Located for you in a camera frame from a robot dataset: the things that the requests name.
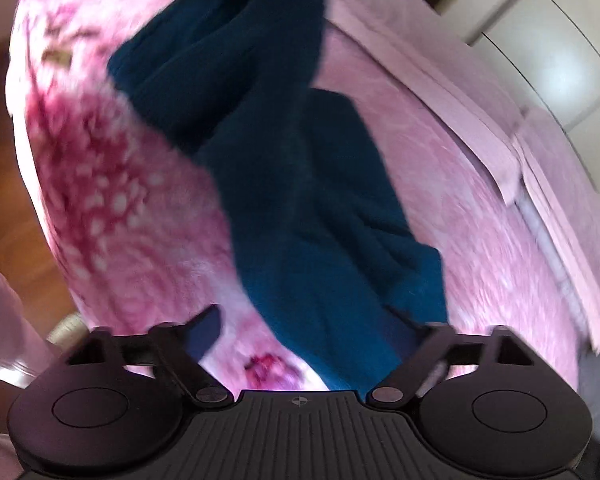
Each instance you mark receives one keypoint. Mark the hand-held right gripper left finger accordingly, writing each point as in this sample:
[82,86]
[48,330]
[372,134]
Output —
[206,332]

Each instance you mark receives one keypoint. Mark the grey pillow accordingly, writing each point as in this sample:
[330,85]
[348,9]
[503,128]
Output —
[597,390]

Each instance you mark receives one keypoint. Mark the pink pillow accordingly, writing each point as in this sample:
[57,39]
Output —
[430,55]
[560,210]

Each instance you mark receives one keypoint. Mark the white wardrobe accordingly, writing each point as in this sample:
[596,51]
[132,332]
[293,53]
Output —
[545,45]

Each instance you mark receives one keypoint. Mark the pink floral blanket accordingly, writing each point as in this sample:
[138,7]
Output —
[130,200]

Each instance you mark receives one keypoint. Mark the blue towel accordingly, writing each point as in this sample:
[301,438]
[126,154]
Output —
[285,170]

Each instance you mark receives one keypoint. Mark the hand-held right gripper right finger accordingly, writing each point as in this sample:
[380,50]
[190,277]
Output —
[432,347]

